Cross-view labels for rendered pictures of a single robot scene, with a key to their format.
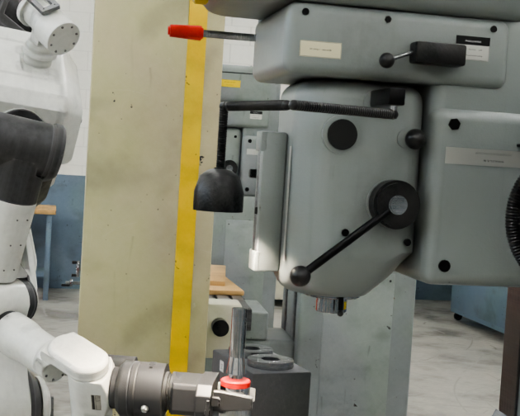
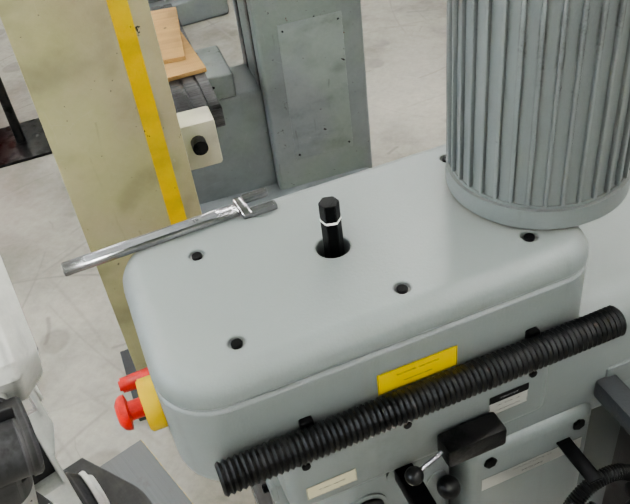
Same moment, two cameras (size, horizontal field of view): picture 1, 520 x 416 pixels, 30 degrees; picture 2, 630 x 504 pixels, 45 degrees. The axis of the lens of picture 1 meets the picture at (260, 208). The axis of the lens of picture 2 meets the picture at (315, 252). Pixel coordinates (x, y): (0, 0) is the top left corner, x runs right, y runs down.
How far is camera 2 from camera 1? 1.25 m
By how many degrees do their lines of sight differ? 37
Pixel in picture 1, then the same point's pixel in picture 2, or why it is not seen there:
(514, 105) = (553, 410)
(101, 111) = (13, 13)
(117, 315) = (107, 191)
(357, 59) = (377, 469)
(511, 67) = (550, 384)
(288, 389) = not seen: hidden behind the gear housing
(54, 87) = not seen: outside the picture
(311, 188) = not seen: outside the picture
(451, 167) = (488, 490)
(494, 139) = (533, 450)
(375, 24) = (393, 434)
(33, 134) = (1, 466)
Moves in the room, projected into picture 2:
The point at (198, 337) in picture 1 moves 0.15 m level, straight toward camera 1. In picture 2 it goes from (186, 183) to (190, 207)
